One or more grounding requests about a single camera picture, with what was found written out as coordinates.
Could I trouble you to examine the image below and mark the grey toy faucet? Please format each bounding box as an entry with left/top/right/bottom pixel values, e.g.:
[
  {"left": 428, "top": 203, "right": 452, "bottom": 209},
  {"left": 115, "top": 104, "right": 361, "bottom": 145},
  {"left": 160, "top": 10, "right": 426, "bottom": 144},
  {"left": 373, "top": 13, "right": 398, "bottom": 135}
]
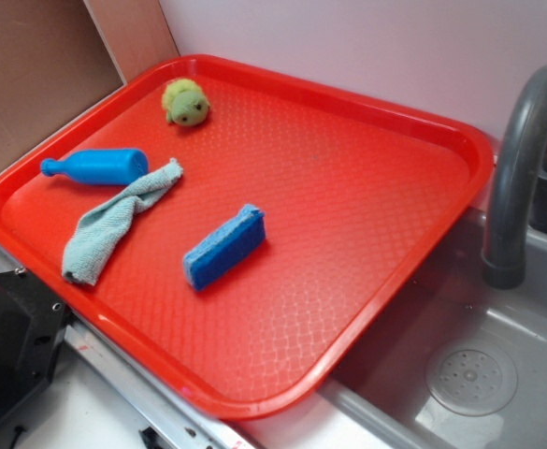
[{"left": 482, "top": 65, "right": 547, "bottom": 289}]

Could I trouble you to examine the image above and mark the brown cardboard panel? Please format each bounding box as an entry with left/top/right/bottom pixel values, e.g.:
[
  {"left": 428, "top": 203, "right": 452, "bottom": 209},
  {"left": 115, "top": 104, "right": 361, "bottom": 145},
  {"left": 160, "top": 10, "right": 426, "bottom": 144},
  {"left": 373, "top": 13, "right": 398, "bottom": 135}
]
[{"left": 0, "top": 1, "right": 179, "bottom": 173}]

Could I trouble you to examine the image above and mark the blue plastic bottle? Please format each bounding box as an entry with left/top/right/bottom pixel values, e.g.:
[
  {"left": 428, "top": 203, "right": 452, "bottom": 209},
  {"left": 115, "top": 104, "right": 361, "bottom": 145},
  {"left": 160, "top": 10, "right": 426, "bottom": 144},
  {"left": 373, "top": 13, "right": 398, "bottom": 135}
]
[{"left": 40, "top": 149, "right": 149, "bottom": 186}]

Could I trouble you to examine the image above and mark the green plush animal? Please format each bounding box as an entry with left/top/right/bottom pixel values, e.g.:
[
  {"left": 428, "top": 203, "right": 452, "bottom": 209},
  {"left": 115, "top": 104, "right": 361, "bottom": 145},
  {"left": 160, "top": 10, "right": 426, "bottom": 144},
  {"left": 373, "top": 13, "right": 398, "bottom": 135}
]
[{"left": 161, "top": 78, "right": 210, "bottom": 127}]

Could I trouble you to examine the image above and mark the blue sponge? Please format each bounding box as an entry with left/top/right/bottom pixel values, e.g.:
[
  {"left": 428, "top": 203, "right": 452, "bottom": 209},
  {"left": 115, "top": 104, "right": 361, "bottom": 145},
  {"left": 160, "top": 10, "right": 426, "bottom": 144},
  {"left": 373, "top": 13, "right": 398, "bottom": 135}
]
[{"left": 182, "top": 204, "right": 266, "bottom": 291}]

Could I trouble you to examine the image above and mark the silver metal rail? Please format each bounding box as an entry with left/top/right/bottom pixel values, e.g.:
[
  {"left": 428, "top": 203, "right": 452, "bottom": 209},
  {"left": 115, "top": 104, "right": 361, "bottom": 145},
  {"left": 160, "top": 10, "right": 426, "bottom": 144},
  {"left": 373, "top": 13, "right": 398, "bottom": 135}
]
[{"left": 0, "top": 224, "right": 255, "bottom": 449}]

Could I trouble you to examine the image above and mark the red plastic tray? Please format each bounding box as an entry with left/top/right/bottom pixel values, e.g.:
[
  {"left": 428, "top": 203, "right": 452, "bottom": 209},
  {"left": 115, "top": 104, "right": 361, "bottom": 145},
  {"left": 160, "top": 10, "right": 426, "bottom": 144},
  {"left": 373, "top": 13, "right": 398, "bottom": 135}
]
[{"left": 0, "top": 56, "right": 494, "bottom": 420}]

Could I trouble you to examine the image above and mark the light blue cloth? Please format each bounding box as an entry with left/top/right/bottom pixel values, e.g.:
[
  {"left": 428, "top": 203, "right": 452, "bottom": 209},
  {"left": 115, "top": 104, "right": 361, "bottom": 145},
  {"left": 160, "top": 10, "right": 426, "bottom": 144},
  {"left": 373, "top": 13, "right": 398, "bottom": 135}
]
[{"left": 62, "top": 158, "right": 183, "bottom": 286}]

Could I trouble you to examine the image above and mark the grey plastic sink basin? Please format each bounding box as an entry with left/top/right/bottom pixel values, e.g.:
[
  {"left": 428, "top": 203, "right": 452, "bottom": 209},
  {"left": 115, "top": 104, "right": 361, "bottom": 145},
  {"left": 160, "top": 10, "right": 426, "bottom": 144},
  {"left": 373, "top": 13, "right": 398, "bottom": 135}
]
[{"left": 321, "top": 210, "right": 547, "bottom": 448}]

